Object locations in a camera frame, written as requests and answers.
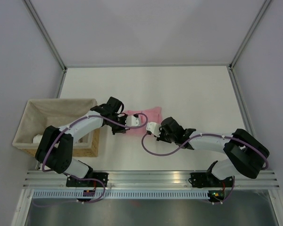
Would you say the aluminium frame post right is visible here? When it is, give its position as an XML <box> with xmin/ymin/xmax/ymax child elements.
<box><xmin>228</xmin><ymin>0</ymin><xmax>273</xmax><ymax>71</ymax></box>

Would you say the aluminium frame post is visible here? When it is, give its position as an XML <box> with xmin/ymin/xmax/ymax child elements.
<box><xmin>228</xmin><ymin>0</ymin><xmax>273</xmax><ymax>71</ymax></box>
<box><xmin>22</xmin><ymin>0</ymin><xmax>67</xmax><ymax>72</ymax></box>

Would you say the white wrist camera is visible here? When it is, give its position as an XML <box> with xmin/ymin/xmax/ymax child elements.
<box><xmin>125</xmin><ymin>115</ymin><xmax>141</xmax><ymax>128</ymax></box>
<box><xmin>146</xmin><ymin>122</ymin><xmax>161</xmax><ymax>137</ymax></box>

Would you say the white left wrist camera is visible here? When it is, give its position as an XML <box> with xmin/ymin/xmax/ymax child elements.
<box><xmin>125</xmin><ymin>115</ymin><xmax>141</xmax><ymax>128</ymax></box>

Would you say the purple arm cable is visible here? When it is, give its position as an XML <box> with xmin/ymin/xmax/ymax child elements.
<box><xmin>41</xmin><ymin>113</ymin><xmax>149</xmax><ymax>203</ymax></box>
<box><xmin>141</xmin><ymin>131</ymin><xmax>268</xmax><ymax>205</ymax></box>

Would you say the rolled white t shirt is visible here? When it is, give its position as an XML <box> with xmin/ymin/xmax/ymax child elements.
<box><xmin>33</xmin><ymin>134</ymin><xmax>43</xmax><ymax>144</ymax></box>

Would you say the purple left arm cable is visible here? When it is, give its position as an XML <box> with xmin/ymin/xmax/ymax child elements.
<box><xmin>41</xmin><ymin>113</ymin><xmax>149</xmax><ymax>203</ymax></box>

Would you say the pink t shirt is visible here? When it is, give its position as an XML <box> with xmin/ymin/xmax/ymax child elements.
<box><xmin>124</xmin><ymin>106</ymin><xmax>162</xmax><ymax>136</ymax></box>

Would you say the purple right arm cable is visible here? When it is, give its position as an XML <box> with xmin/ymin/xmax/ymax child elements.
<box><xmin>141</xmin><ymin>131</ymin><xmax>268</xmax><ymax>205</ymax></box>

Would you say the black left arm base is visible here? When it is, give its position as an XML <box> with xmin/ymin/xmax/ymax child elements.
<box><xmin>66</xmin><ymin>172</ymin><xmax>109</xmax><ymax>188</ymax></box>

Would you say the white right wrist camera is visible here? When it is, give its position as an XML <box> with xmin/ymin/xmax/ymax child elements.
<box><xmin>146</xmin><ymin>122</ymin><xmax>161</xmax><ymax>137</ymax></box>

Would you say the aluminium frame rail back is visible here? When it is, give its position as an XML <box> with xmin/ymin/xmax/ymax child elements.
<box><xmin>67</xmin><ymin>63</ymin><xmax>231</xmax><ymax>69</ymax></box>

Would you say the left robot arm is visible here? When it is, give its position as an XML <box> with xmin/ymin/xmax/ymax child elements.
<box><xmin>35</xmin><ymin>97</ymin><xmax>127</xmax><ymax>186</ymax></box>

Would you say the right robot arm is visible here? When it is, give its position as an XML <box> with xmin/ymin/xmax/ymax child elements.
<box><xmin>154</xmin><ymin>117</ymin><xmax>270</xmax><ymax>186</ymax></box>

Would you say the wicker basket with liner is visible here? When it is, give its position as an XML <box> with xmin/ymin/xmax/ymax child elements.
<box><xmin>12</xmin><ymin>98</ymin><xmax>97</xmax><ymax>157</ymax></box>

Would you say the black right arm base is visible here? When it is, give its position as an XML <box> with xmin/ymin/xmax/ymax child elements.
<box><xmin>188</xmin><ymin>172</ymin><xmax>233</xmax><ymax>188</ymax></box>

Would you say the aluminium frame post left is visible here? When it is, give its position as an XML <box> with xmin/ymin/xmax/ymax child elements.
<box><xmin>22</xmin><ymin>0</ymin><xmax>67</xmax><ymax>72</ymax></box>

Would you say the aluminium mounting rail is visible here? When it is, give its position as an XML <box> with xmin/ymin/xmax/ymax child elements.
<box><xmin>23</xmin><ymin>170</ymin><xmax>280</xmax><ymax>190</ymax></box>

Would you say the white slotted cable duct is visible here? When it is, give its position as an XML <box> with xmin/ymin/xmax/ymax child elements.
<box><xmin>33</xmin><ymin>190</ymin><xmax>225</xmax><ymax>199</ymax></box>

